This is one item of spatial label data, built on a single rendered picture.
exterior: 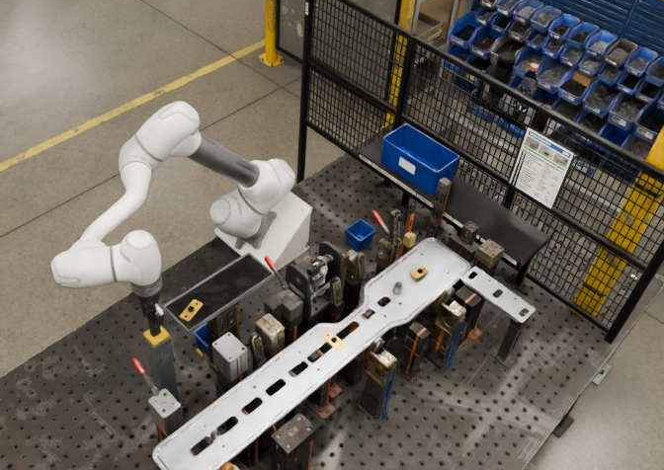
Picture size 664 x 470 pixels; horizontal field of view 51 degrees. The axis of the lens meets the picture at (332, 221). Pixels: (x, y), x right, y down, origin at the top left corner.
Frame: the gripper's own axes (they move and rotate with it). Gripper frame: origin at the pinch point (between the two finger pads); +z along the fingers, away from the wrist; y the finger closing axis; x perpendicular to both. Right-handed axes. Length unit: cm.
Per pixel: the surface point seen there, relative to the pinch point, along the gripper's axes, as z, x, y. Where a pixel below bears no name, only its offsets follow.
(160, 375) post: 22.1, -2.6, 2.9
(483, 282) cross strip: 19, 111, 53
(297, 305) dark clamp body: 11, 46, 18
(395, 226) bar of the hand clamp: 5, 96, 18
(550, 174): -12, 150, 49
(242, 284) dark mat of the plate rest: 2.9, 33.2, 3.1
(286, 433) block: 16, 12, 49
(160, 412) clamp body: 12.9, -12.7, 19.0
